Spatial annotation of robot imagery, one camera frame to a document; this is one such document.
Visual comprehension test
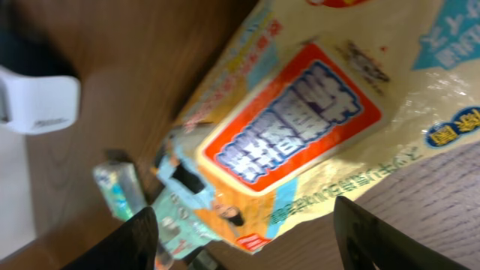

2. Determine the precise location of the yellow snack bag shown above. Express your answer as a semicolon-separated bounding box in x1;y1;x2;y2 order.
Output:
154;0;479;253

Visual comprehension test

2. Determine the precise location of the green tissue pack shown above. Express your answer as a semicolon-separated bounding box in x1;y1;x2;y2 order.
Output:
92;161;147;221

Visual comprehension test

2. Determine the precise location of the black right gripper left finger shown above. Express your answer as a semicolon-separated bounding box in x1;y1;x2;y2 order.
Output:
62;206;158;270

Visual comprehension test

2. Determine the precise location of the dark green small box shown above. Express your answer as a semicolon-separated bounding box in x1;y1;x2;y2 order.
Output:
187;248;227;270

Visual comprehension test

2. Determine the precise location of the green wet wipes pack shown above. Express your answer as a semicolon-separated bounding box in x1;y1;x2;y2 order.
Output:
151;185;222;269

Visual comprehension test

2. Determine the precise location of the white barcode scanner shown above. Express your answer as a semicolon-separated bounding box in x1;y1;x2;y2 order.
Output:
0;33;82;136

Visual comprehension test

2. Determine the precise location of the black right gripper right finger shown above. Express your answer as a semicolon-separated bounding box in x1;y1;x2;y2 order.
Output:
333;196;465;270

